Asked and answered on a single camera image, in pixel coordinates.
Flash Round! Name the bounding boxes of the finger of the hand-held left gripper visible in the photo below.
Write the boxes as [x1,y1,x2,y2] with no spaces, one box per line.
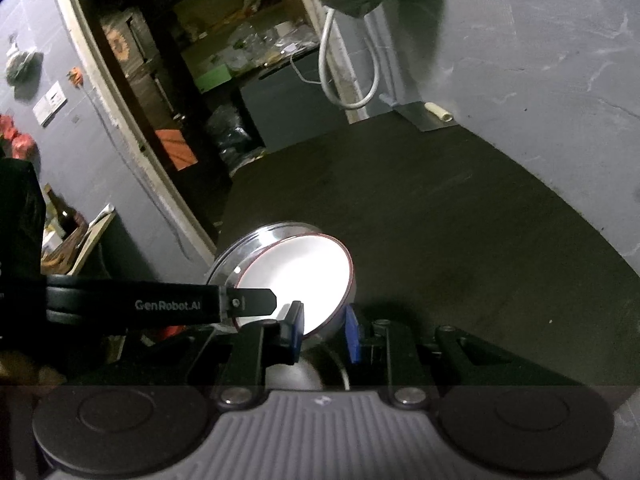
[219,286,279,320]

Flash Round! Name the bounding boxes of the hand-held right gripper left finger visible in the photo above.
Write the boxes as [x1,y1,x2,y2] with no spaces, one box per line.
[75,301,306,389]

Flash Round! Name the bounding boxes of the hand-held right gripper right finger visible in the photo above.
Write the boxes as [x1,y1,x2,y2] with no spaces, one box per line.
[344,305,587,389]

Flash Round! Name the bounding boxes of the steel plate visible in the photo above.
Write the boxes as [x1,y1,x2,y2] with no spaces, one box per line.
[205,220,327,302]

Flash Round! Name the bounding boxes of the steel bowl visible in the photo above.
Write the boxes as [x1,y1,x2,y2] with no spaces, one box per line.
[232,235,359,391]

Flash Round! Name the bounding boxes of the flat wooden board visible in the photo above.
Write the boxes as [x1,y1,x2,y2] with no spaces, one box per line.
[69,204,117,277]

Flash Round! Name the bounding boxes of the wooden crate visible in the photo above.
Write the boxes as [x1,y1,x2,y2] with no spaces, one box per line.
[41,211,92,268]

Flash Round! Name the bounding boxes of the dark glass bottle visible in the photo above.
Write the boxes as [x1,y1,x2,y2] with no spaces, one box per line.
[45,186,77,242]

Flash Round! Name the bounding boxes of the dark plastic bags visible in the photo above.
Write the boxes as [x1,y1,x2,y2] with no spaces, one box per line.
[204,104,267,177]

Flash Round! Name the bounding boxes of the orange board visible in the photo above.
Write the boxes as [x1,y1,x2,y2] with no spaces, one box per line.
[154,129,198,172]

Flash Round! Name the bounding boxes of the red bags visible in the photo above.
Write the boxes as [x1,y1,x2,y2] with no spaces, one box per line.
[0,114,37,162]

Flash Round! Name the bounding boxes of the grey cabinet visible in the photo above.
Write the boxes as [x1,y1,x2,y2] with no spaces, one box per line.
[239,56,352,155]

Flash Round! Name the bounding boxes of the green box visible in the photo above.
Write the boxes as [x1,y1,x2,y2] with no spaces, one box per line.
[192,66,234,94]

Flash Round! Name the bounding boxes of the small white tube piece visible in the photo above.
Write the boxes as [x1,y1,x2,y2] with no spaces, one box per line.
[423,102,454,124]

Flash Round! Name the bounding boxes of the cluttered shelf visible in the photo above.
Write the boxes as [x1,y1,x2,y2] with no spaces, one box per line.
[167,0,322,83]

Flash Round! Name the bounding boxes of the white door frame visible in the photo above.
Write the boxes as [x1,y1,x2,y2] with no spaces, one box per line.
[47,0,221,258]

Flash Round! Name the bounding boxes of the white wall switch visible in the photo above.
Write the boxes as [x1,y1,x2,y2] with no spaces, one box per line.
[32,81,69,127]

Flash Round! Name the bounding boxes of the thick white hose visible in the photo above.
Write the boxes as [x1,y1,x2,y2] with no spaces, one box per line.
[318,6,384,110]

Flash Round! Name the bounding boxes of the thin white wire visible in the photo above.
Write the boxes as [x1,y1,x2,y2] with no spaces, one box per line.
[289,54,322,84]

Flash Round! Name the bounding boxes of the small bag on wall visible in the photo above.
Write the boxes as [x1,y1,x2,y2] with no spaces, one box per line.
[5,34,39,87]

